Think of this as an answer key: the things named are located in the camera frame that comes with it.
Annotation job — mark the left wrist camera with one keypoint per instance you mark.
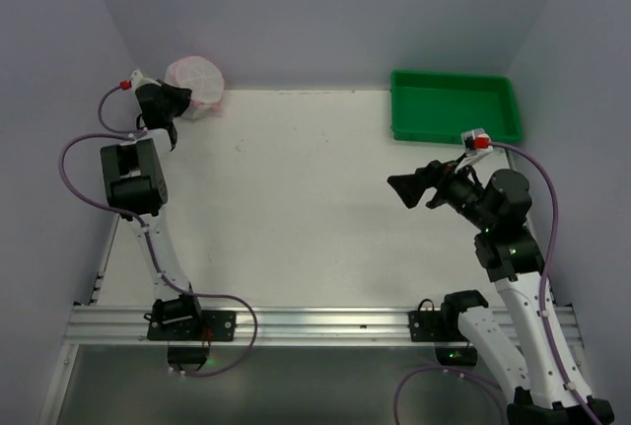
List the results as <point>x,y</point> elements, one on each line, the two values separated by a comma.
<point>134,80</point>

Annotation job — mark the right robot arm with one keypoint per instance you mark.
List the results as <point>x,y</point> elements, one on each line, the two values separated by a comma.
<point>537,374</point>

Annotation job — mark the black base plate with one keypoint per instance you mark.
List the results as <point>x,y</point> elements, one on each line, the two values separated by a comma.
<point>429,326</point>
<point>214,325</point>

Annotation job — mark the green plastic tray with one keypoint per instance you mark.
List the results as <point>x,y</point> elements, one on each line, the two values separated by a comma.
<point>436,107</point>

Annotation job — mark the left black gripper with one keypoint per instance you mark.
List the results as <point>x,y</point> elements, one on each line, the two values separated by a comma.
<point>165,103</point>

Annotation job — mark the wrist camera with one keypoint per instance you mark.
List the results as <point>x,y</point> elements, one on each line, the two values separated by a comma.
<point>134,80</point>
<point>477,146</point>

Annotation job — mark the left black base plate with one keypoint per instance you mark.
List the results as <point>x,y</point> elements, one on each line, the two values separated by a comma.
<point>214,325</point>

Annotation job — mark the white mesh laundry bag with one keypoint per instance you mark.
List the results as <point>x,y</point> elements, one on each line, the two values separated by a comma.
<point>205,81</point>

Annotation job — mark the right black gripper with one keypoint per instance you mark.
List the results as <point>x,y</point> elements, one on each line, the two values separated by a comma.
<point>432,184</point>

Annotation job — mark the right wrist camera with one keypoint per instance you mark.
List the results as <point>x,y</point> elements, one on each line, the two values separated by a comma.
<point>477,146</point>

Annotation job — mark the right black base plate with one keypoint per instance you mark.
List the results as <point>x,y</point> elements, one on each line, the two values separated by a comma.
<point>429,326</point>

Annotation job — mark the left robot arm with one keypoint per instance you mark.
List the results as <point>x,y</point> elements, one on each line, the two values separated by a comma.
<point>136,187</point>

